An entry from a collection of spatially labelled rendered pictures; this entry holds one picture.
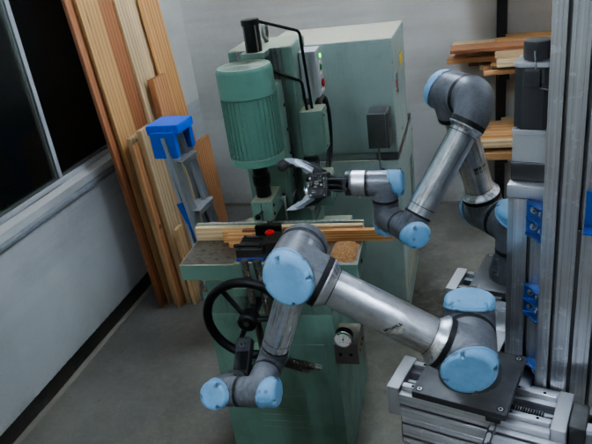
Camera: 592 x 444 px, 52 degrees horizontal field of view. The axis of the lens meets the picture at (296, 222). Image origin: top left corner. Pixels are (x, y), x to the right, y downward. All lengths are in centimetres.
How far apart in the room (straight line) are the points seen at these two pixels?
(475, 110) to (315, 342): 94
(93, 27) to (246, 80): 156
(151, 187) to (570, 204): 236
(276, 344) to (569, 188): 78
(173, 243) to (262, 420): 138
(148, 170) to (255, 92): 154
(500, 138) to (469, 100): 215
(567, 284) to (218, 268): 107
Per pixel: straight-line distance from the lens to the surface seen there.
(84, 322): 336
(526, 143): 151
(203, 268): 206
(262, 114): 189
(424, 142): 430
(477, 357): 132
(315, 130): 211
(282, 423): 238
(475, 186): 192
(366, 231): 203
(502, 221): 187
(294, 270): 126
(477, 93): 169
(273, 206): 202
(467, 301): 145
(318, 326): 207
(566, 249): 151
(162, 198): 337
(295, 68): 211
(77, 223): 328
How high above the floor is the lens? 185
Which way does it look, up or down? 25 degrees down
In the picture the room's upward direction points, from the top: 8 degrees counter-clockwise
